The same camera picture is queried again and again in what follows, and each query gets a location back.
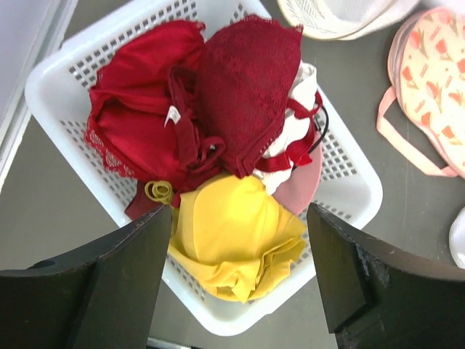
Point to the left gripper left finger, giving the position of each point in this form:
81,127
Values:
100,295

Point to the white blue-trimmed mesh laundry bag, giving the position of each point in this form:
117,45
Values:
457,239

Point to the bright red satin bra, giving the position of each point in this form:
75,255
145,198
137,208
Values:
143,118

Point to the beige cylindrical mesh laundry bag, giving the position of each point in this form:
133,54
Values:
345,20

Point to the white red garment in basket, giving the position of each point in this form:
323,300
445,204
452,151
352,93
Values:
300,134

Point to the dark red bra in basket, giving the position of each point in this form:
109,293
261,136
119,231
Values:
140,204

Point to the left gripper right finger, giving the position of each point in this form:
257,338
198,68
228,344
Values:
376,295

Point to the pink tulip print laundry bag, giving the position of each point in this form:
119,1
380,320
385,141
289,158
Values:
425,66

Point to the pink bra in basket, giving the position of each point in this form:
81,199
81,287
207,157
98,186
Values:
296,193

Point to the yellow bra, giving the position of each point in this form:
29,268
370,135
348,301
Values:
234,239

